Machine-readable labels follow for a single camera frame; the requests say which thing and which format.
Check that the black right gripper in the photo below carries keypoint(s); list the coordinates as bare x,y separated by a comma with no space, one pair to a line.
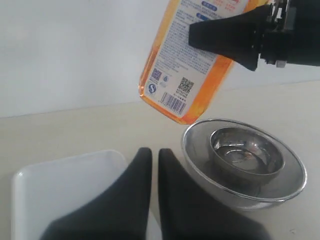
292,37

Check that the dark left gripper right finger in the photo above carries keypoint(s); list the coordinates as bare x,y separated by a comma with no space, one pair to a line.
188,212

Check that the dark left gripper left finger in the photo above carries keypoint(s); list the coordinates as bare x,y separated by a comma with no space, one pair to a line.
119,213

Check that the orange pump soap bottle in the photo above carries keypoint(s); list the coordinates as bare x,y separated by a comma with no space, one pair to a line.
178,80

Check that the large steel mesh colander bowl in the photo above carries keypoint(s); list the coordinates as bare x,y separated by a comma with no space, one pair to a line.
230,190

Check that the small stainless steel bowl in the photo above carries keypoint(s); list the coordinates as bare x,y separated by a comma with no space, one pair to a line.
247,154

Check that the white rectangular plastic tray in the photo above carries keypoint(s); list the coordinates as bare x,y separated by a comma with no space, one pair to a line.
45,192

